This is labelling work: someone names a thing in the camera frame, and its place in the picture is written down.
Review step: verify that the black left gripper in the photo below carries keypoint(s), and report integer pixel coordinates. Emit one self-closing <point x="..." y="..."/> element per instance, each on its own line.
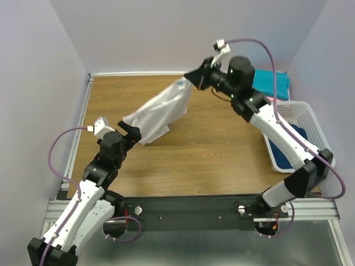
<point x="133" y="136"/>

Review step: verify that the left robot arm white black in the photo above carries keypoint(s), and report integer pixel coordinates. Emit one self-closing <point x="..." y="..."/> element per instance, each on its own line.
<point x="93" y="204"/>

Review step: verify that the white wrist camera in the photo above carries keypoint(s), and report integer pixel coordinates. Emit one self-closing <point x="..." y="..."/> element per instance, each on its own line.
<point x="221" y="48"/>
<point x="100" y="128"/>

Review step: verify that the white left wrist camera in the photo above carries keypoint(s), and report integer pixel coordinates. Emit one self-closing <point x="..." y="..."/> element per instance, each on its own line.
<point x="100" y="128"/>

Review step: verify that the pink folded t shirt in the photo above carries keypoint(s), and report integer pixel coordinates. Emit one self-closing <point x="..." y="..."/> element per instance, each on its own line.
<point x="277" y="99"/>

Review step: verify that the white t shirt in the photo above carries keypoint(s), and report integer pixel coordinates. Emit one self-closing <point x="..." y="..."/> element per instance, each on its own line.
<point x="153" y="118"/>

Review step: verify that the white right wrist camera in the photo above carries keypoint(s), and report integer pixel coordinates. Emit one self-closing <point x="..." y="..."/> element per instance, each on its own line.
<point x="221" y="48"/>

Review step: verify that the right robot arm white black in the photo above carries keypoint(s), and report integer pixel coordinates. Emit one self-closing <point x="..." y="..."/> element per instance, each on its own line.
<point x="311" y="165"/>

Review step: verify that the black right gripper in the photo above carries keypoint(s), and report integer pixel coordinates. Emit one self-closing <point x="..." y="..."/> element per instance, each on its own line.
<point x="199" y="76"/>

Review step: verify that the aluminium frame rail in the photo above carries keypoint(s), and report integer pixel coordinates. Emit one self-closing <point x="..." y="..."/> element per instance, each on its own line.
<point x="58" y="204"/>

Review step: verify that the teal folded t shirt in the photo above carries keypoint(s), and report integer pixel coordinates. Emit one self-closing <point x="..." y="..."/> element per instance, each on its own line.
<point x="264" y="82"/>

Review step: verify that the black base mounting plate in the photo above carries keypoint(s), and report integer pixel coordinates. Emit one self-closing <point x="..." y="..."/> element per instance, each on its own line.
<point x="191" y="213"/>

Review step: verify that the dark blue t shirt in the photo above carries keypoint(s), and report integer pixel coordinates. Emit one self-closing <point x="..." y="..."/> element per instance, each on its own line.
<point x="280" y="155"/>

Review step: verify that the white plastic laundry basket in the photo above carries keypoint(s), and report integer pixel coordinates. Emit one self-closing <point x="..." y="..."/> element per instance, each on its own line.
<point x="301" y="117"/>

